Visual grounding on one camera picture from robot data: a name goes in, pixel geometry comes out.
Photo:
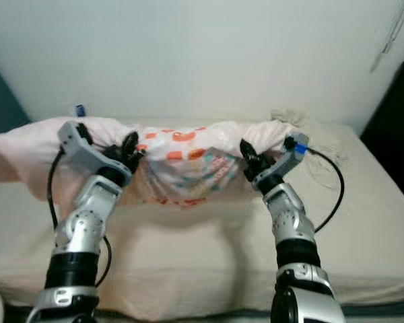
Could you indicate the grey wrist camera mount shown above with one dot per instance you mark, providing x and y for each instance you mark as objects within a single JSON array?
[
  {"x": 286, "y": 161},
  {"x": 87, "y": 151}
]

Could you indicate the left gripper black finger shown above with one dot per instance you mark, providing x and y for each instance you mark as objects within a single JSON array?
[
  {"x": 141, "y": 158},
  {"x": 132, "y": 145}
]

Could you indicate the beige frayed cloth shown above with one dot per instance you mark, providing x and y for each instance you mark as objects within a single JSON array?
[{"x": 286, "y": 116}]

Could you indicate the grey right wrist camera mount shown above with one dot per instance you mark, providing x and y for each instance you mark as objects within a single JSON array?
[{"x": 286, "y": 161}]

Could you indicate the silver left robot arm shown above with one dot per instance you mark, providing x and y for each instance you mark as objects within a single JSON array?
[{"x": 87, "y": 222}]

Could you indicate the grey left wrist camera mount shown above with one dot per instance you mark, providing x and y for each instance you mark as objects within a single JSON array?
[{"x": 87, "y": 151}]

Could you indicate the black furniture panel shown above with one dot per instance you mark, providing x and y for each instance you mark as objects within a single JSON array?
[{"x": 394, "y": 121}]

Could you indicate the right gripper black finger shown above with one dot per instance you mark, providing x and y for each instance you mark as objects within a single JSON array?
[
  {"x": 249, "y": 153},
  {"x": 265, "y": 160}
]

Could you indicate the cream bed mattress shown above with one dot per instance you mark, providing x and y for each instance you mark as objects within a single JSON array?
[{"x": 195, "y": 269}]

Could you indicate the white hanging rod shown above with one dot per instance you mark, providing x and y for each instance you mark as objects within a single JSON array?
[{"x": 394, "y": 30}]

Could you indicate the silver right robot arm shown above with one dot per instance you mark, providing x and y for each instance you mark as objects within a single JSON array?
[{"x": 293, "y": 222}]

